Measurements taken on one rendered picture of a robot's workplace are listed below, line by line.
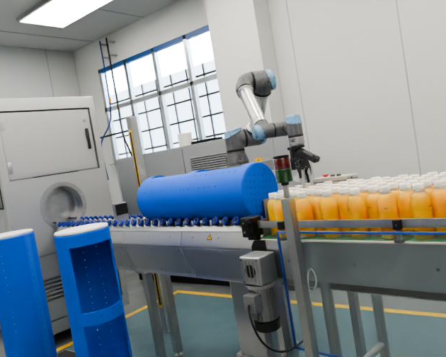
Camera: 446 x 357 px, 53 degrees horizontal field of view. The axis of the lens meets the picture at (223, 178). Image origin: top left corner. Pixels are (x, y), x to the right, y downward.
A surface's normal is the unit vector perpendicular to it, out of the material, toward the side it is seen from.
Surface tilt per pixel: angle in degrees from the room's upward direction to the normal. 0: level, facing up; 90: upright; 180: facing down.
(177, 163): 90
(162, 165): 90
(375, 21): 90
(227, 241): 71
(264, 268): 90
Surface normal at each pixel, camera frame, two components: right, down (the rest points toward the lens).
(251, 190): 0.71, -0.08
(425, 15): -0.62, 0.15
